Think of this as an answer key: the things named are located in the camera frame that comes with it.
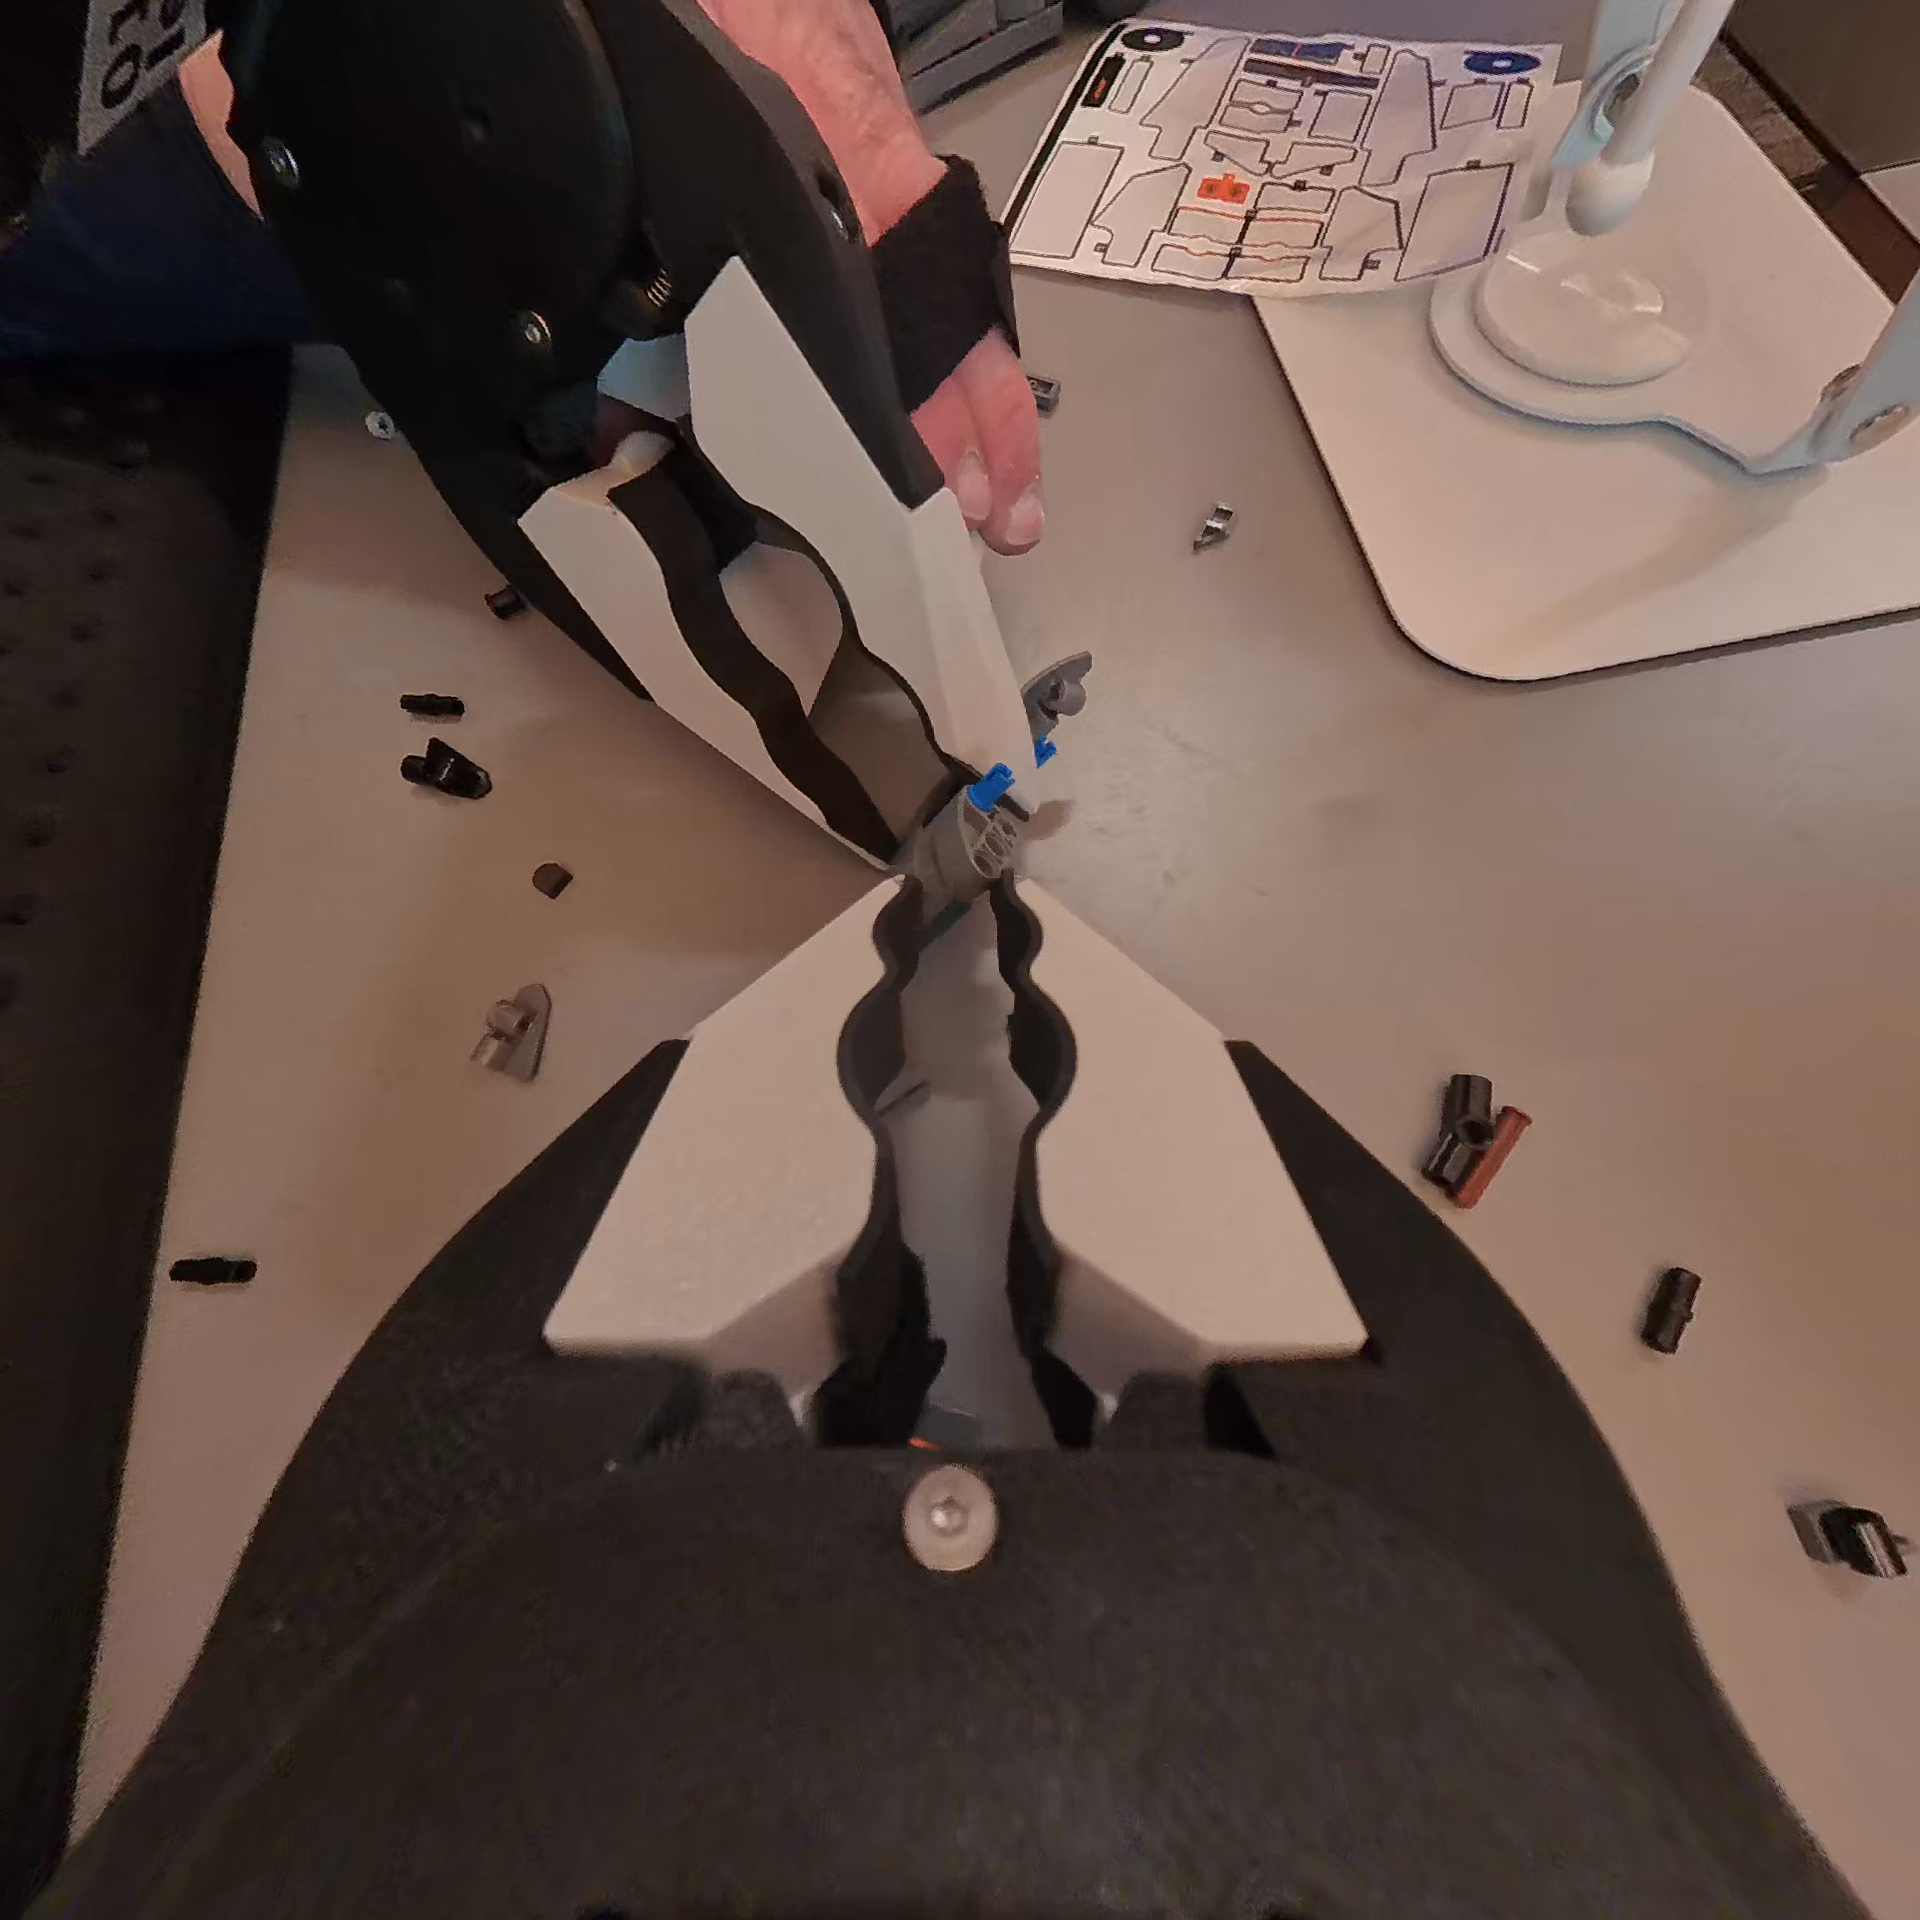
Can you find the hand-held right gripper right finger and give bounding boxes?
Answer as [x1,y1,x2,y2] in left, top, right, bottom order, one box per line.
[989,874,1369,1450]

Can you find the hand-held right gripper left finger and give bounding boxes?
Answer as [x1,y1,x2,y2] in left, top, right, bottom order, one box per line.
[539,878,923,1445]

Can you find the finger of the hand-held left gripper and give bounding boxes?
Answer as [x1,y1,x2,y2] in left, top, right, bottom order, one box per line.
[517,438,904,876]
[679,251,1040,822]

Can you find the person's left hand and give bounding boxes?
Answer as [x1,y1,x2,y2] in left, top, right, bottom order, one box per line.
[702,0,1049,553]

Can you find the dark grey stacked parts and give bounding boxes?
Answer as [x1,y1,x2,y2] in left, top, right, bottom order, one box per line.
[892,0,1070,114]

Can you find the grey and black lego clip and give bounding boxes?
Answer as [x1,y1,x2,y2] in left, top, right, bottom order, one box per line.
[1788,1497,1910,1581]

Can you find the person's blue clothing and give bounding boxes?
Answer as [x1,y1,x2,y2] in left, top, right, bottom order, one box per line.
[0,90,325,369]

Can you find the pale blue stand frame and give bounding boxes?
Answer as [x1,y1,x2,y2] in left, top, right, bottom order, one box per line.
[1428,0,1920,480]

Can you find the black connector with brown axle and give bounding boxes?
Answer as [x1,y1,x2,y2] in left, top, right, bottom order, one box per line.
[1419,1072,1532,1209]

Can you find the black foam mat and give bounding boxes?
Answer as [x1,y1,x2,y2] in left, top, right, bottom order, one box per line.
[0,346,295,1877]

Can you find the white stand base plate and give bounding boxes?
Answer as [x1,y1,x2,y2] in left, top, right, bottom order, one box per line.
[1253,75,1920,683]

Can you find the grey lego assembly blue pins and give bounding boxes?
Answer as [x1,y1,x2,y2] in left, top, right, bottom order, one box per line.
[896,646,1097,922]

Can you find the grey triangular lego piece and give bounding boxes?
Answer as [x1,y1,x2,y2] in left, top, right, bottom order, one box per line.
[468,982,553,1086]

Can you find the clear sticker sheet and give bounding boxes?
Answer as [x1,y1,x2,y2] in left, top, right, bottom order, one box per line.
[996,19,1565,300]

